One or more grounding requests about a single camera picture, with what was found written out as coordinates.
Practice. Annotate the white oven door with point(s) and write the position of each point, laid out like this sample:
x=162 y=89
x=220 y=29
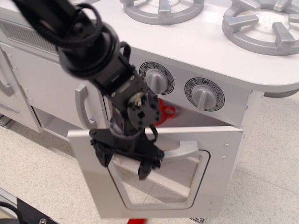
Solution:
x=198 y=165

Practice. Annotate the grey control knob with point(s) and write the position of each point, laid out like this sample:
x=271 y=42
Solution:
x=157 y=77
x=204 y=94

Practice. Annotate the grey right control knob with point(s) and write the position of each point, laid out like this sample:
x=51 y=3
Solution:
x=204 y=94

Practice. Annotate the silver right stove burner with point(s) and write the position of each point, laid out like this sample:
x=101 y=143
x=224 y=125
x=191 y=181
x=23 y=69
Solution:
x=269 y=27

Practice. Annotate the white left cabinet door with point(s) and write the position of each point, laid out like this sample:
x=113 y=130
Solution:
x=13 y=101

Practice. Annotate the red toy cup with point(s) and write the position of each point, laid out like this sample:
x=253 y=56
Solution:
x=167 y=112

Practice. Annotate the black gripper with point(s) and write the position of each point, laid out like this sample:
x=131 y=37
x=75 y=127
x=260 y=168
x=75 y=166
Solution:
x=137 y=147

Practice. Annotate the grey middle control knob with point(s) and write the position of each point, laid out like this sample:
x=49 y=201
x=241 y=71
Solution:
x=157 y=77

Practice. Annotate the silver middle stove burner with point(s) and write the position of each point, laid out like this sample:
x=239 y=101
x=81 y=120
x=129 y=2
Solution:
x=164 y=14

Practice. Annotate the silver vent grille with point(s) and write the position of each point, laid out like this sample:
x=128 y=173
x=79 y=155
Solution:
x=27 y=36

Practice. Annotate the white toy kitchen unit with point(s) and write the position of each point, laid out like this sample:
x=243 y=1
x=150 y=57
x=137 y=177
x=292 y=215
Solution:
x=195 y=48

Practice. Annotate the silver left door handle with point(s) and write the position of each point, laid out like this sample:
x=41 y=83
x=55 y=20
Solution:
x=5 y=79

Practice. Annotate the white cabinet door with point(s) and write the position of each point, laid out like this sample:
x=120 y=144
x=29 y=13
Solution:
x=51 y=93
x=13 y=101

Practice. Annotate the silver stove burner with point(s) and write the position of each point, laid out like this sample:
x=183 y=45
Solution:
x=164 y=14
x=269 y=27

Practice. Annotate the silver cabinet door handle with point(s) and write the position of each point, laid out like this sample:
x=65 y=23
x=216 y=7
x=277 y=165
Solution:
x=81 y=95

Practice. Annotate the red cylinder on floor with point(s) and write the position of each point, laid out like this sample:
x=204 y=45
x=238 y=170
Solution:
x=137 y=221

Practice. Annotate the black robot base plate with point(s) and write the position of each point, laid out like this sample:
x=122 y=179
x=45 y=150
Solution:
x=26 y=214

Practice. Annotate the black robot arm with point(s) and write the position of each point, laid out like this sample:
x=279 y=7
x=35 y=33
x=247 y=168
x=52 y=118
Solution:
x=90 y=49

